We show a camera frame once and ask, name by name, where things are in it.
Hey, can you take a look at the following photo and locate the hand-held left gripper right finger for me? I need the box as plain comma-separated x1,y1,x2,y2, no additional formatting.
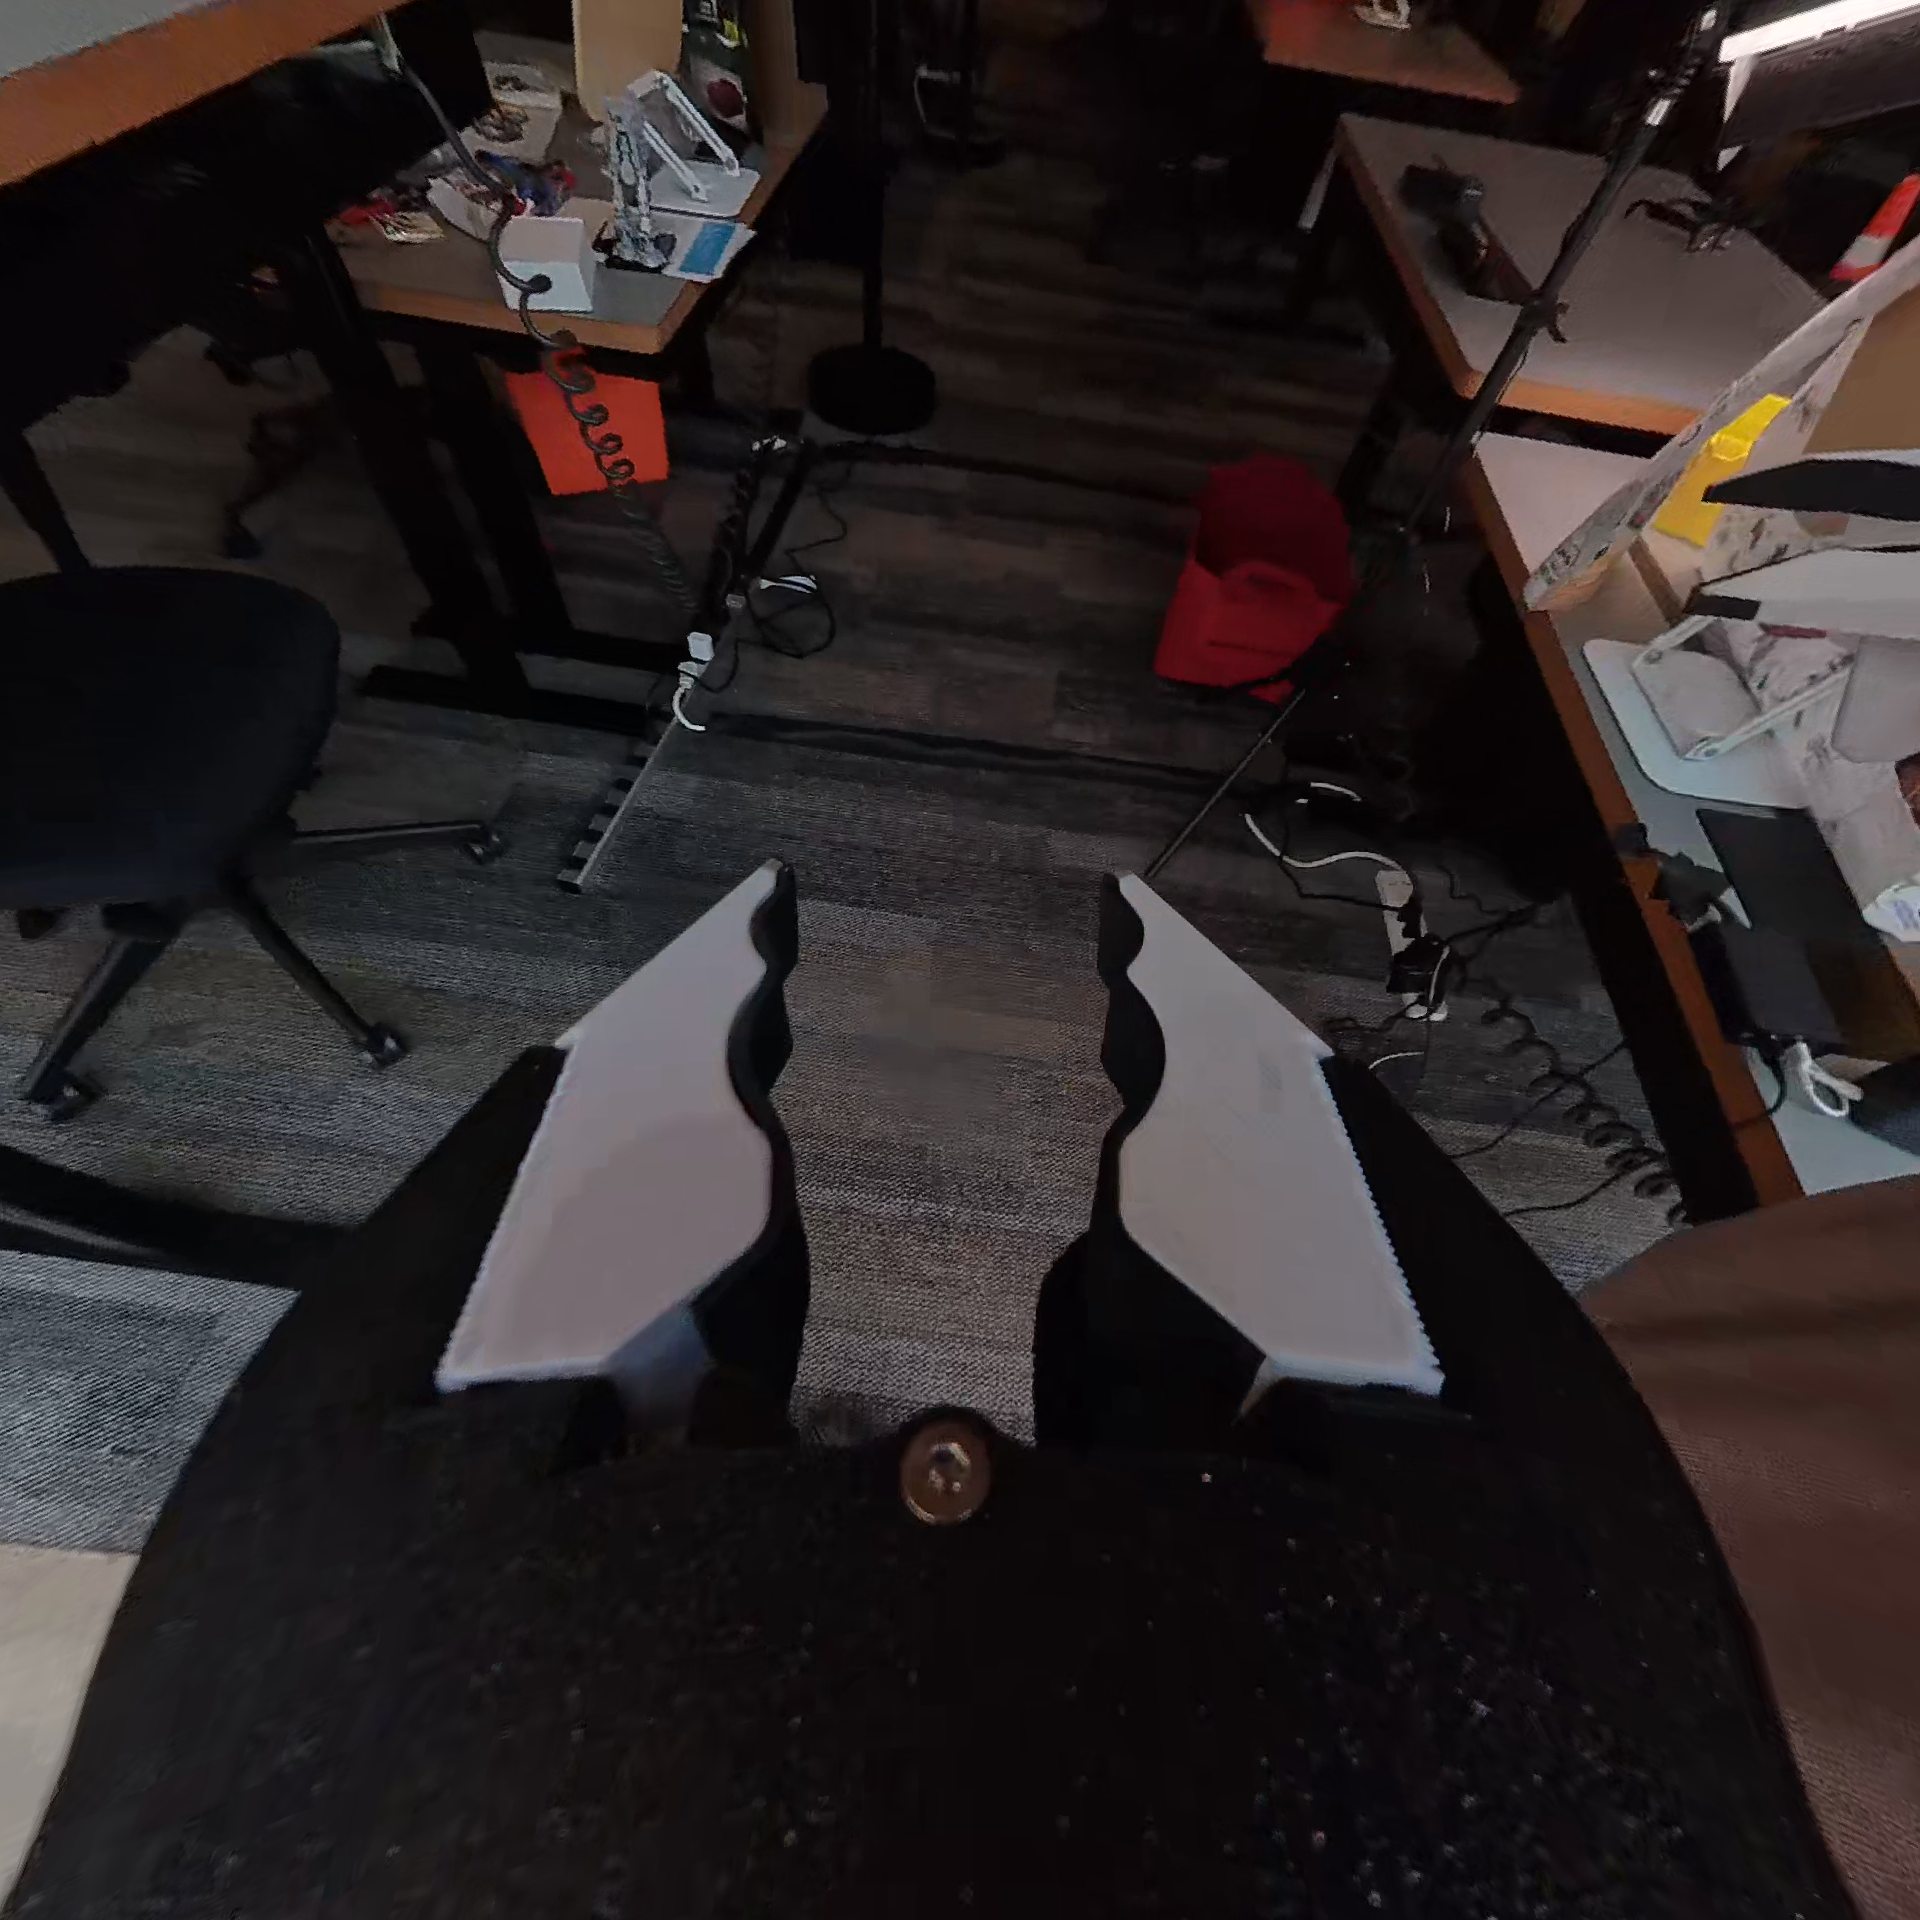
1034,872,1446,1409

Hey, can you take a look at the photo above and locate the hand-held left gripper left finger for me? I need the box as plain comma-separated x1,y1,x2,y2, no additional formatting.
439,864,812,1409

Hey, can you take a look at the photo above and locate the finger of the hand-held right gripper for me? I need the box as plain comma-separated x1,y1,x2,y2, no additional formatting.
1683,547,1920,644
1706,447,1920,523

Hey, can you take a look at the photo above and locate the orange traffic cone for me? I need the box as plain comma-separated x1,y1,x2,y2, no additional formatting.
1833,173,1920,292

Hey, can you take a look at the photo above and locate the grey side table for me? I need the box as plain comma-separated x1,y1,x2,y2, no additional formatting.
1332,112,1920,449

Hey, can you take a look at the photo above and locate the black tripod stand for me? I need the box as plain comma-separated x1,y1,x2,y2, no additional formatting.
1154,0,1747,883

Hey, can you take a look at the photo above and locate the long power strip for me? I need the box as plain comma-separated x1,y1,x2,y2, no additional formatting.
556,622,741,895

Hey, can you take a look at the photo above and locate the orange tote bag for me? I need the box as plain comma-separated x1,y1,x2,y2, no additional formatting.
1154,449,1361,703

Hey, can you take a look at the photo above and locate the black swivel chair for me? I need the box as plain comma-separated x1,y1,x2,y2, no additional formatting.
0,566,507,1131

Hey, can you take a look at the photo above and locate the black floor stand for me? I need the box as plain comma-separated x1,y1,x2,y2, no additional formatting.
803,0,950,443

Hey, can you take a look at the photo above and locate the wooden work table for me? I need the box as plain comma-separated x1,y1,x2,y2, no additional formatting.
328,0,837,720

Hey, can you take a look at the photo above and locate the black coiled floor cable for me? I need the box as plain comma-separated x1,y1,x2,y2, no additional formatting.
1243,767,1688,1207

